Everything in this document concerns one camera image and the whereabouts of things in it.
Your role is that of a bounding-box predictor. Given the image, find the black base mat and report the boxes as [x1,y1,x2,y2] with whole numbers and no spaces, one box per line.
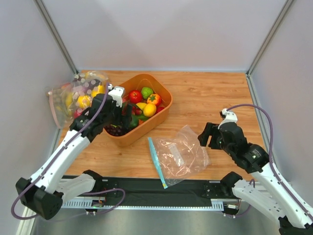
[73,175,243,208]

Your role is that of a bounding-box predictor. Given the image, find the green fake pepper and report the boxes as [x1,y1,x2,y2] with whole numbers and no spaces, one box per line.
[141,87,154,100]

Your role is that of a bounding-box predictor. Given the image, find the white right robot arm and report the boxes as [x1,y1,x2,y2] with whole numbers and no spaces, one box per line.
[198,122,313,235]

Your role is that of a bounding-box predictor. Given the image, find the red fake apple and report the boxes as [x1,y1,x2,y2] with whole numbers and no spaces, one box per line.
[129,90,143,104]

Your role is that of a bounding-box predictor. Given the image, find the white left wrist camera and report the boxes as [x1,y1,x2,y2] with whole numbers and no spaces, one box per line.
[108,83,125,107]

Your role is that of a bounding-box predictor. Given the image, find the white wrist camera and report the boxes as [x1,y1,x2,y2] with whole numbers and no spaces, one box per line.
[108,83,125,107]
[218,108,238,129]

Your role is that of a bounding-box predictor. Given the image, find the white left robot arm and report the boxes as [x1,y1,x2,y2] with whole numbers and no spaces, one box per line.
[14,92,130,220]

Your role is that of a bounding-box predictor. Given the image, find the grey slotted cable duct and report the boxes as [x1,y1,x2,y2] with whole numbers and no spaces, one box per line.
[61,197,240,212]

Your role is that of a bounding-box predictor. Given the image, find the pink zip top bag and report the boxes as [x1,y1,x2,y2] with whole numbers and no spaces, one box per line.
[47,82,92,129]

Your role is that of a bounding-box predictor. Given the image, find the yellow fake mango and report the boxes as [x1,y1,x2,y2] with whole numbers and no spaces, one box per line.
[136,102,147,110]

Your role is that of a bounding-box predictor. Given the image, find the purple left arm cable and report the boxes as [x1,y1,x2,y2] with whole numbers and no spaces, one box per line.
[11,82,126,220]

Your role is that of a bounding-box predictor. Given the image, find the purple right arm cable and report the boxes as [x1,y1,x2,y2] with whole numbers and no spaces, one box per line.
[226,104,313,222]

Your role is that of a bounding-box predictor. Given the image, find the green fake mango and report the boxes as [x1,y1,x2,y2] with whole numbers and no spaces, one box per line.
[137,115,149,121]

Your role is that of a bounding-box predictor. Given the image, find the orange fake tomato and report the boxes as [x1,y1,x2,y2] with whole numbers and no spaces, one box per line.
[147,94,162,107]

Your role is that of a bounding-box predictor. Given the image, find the blue zip top bag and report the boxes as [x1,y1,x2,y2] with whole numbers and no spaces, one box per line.
[148,125,211,189]

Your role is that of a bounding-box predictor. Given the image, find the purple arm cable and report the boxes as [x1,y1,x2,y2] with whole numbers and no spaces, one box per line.
[226,104,313,222]
[11,82,126,220]

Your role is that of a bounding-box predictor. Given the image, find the left aluminium frame post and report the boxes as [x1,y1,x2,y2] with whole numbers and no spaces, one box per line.
[34,0,78,73]

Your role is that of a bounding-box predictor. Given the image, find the aluminium frame post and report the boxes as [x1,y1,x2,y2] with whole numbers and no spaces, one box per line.
[246,0,296,75]
[34,0,78,73]

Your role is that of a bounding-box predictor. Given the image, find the purple fake grapes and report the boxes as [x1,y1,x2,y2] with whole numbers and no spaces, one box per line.
[104,125,127,137]

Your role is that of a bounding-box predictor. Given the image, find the polka dot plastic bag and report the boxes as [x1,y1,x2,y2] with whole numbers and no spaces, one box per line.
[72,70,109,110]

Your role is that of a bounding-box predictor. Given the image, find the red fake fruit in basket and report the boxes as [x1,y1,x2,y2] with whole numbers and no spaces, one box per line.
[156,107,164,114]

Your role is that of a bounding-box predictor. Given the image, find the orange plastic basket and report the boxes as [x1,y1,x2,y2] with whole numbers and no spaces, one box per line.
[104,73,173,147]

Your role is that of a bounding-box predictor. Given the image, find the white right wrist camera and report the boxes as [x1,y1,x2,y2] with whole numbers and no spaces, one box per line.
[218,108,238,129]

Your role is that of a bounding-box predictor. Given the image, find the yellow fake lemon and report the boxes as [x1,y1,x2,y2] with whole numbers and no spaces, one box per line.
[143,103,157,118]

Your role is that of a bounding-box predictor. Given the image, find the right aluminium frame post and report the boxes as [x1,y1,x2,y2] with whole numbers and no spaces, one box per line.
[246,0,296,75]

